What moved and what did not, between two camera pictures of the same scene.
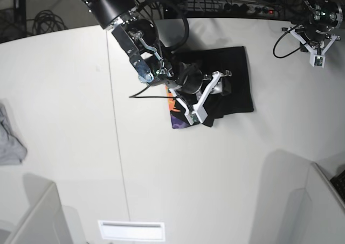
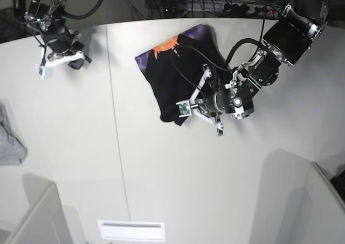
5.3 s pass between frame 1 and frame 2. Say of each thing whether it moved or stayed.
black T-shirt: moved
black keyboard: stayed
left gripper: moved
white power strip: stayed
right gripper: moved
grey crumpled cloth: stayed
